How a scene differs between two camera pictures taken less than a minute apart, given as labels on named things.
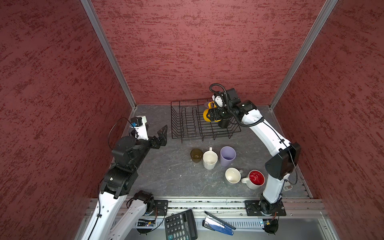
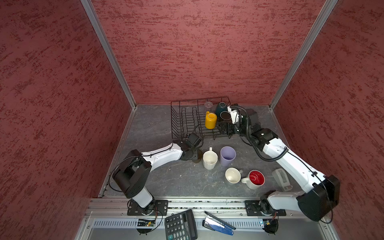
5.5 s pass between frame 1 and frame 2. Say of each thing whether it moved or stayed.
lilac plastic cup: stayed
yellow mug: moved
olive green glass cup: stayed
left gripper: moved
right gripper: moved
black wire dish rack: stayed
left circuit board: stayed
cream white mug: stayed
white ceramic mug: stayed
